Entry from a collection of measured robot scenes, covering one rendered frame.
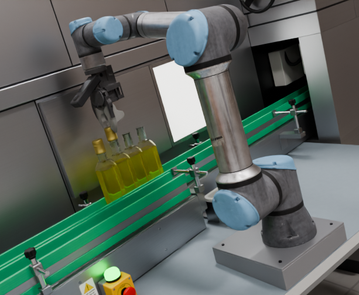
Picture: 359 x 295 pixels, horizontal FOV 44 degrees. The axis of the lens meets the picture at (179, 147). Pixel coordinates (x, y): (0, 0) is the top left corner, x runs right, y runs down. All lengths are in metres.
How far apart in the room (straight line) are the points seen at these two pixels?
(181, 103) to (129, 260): 0.74
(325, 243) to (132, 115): 0.83
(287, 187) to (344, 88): 1.09
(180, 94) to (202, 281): 0.84
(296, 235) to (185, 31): 0.60
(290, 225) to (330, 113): 0.99
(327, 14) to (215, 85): 1.15
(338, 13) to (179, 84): 0.81
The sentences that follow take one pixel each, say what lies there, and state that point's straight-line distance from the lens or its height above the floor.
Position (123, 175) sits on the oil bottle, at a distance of 1.46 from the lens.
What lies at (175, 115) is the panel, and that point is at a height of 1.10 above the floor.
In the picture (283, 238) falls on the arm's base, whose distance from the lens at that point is 1.22.
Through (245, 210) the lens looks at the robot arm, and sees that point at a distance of 1.05.
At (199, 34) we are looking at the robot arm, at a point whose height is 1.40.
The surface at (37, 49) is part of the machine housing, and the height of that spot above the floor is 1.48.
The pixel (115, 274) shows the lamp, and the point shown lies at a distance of 1.27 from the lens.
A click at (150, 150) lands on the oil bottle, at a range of 1.52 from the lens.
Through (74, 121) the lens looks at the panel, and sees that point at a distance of 1.53.
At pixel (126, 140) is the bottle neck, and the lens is 1.48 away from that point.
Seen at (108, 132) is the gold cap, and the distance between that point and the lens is 1.44.
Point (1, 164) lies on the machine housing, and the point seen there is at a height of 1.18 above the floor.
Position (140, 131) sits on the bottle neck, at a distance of 1.51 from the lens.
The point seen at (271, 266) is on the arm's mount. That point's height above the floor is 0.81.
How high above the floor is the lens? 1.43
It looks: 15 degrees down
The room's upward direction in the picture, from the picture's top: 16 degrees counter-clockwise
